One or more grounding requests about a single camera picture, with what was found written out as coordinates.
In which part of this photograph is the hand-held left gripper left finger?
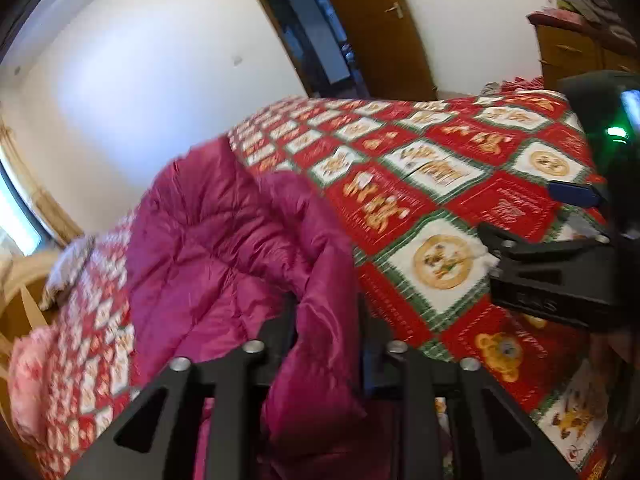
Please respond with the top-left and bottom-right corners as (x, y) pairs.
(65, 292), (301, 480)

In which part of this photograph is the red patchwork print bedspread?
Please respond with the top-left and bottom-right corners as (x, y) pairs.
(37, 77), (622, 480)

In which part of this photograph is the dark door frame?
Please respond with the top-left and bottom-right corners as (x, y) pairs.
(237, 0), (374, 99)

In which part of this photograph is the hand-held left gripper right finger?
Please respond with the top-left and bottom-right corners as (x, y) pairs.
(357, 292), (581, 480)

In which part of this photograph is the window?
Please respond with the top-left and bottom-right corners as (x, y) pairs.
(0, 165), (47, 252)

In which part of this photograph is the pile of folded clothes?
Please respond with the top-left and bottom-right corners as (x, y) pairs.
(527, 0), (637, 44)

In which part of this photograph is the brown wooden door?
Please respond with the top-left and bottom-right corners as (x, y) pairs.
(307, 0), (442, 102)

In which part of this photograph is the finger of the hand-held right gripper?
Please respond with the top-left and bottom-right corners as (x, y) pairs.
(476, 222), (616, 277)
(547, 181), (612, 209)

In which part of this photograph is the striped pillow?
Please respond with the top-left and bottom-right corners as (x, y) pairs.
(40, 235), (97, 311)

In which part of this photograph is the beige patterned curtain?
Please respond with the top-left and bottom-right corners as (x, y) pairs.
(0, 120), (85, 247)

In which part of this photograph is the wooden cabinet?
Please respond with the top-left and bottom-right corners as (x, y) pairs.
(535, 22), (640, 95)

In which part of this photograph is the pink floral pillow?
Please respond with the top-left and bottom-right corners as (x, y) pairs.
(7, 327), (67, 442)

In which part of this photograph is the magenta down jacket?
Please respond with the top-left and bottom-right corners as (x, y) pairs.
(122, 140), (397, 480)

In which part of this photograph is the cream wooden headboard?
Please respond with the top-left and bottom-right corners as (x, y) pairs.
(0, 255), (62, 411)

